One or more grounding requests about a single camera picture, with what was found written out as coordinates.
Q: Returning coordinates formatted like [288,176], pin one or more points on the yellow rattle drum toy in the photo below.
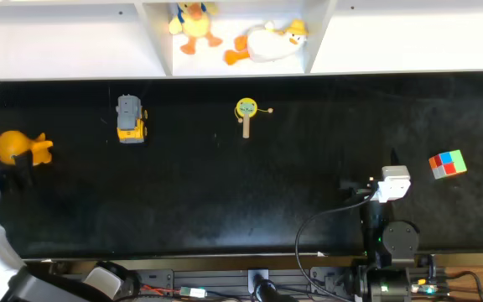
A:
[246,108]

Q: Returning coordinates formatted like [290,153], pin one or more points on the yellow rubber duck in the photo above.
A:
[8,142]

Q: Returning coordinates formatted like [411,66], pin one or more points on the white plush duck with hat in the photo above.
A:
[266,44]

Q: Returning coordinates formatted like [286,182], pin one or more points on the mounting rail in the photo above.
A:
[224,281]

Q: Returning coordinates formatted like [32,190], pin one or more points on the white shelf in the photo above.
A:
[78,46]

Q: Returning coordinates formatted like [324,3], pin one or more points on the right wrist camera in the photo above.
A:
[392,186]

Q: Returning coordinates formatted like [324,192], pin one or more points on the grey and yellow toy truck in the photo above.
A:
[130,121]

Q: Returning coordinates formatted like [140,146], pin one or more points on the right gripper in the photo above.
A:
[354,189]

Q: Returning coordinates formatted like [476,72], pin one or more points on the many-coloured puzzle cube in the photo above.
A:
[447,163]

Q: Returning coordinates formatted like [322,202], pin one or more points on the yellow plush duck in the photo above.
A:
[195,25]

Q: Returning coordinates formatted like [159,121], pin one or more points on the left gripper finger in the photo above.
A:
[23,170]

